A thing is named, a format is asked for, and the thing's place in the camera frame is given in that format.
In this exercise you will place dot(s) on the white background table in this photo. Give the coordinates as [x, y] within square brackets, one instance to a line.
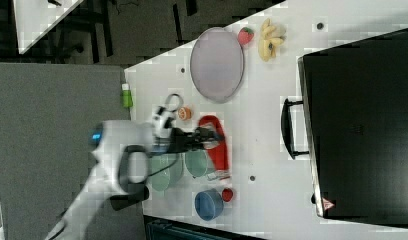
[35, 18]

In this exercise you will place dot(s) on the red plush strawberry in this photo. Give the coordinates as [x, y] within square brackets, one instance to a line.
[245, 35]

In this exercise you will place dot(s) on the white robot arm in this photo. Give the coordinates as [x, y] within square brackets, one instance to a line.
[123, 150]

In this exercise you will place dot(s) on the green bottle white cap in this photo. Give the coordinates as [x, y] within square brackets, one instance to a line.
[126, 96]

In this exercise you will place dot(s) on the blue cup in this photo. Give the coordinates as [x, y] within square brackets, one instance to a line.
[208, 204]

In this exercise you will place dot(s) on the orange slice toy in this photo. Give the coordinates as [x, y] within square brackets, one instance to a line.
[184, 113]

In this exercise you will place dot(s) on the red plush ketchup bottle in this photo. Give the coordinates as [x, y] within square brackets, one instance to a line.
[219, 152]

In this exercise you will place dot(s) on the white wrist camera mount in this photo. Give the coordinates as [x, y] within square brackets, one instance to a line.
[162, 120]

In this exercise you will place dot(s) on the yellow plush banana bunch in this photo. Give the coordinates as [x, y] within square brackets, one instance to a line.
[271, 36]

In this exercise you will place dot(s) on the black toaster oven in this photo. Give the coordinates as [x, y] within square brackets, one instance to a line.
[355, 102]

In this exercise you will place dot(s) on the lavender round plate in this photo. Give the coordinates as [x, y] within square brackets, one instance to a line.
[217, 64]

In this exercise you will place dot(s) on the green oval strainer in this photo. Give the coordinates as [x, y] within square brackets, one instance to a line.
[166, 171]

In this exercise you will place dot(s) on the small red toy fruit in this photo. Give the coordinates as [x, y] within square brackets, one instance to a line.
[227, 195]

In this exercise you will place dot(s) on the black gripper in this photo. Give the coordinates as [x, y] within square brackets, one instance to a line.
[180, 141]

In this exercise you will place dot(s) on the green mug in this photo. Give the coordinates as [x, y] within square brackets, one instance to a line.
[199, 164]

